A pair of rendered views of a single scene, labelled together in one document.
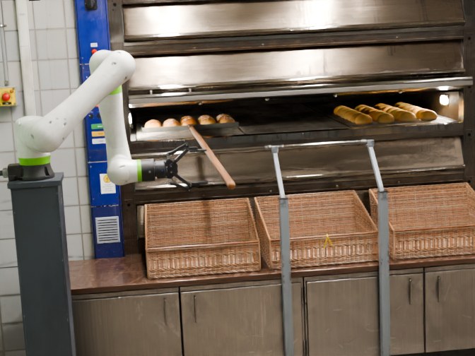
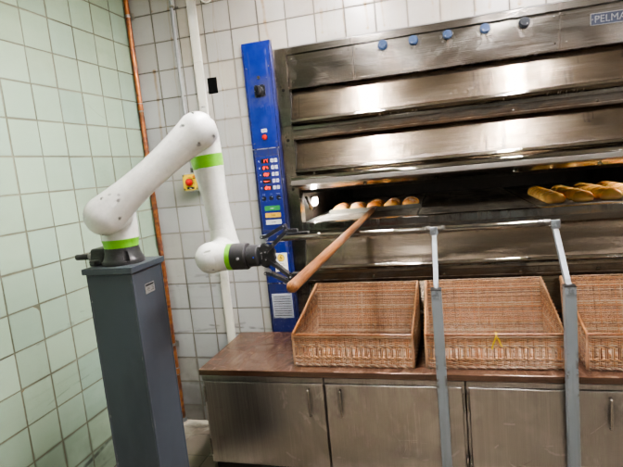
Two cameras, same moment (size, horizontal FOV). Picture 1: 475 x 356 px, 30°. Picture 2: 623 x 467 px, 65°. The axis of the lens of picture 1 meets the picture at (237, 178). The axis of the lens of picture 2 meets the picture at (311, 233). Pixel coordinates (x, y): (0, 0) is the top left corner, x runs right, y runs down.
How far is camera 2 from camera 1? 2.23 m
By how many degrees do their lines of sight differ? 22
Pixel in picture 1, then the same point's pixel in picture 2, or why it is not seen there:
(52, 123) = (102, 200)
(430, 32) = not seen: outside the picture
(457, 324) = not seen: outside the picture
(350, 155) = (537, 236)
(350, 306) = (526, 422)
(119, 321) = (264, 406)
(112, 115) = (208, 192)
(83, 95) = (143, 165)
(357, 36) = (543, 102)
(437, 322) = not seen: outside the picture
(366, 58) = (555, 128)
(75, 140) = (253, 221)
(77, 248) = (259, 320)
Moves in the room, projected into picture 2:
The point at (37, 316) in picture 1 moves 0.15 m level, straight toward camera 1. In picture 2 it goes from (122, 417) to (99, 440)
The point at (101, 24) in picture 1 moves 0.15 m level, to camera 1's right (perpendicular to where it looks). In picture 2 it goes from (270, 110) to (296, 106)
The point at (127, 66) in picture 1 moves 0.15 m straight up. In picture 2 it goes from (197, 129) to (192, 80)
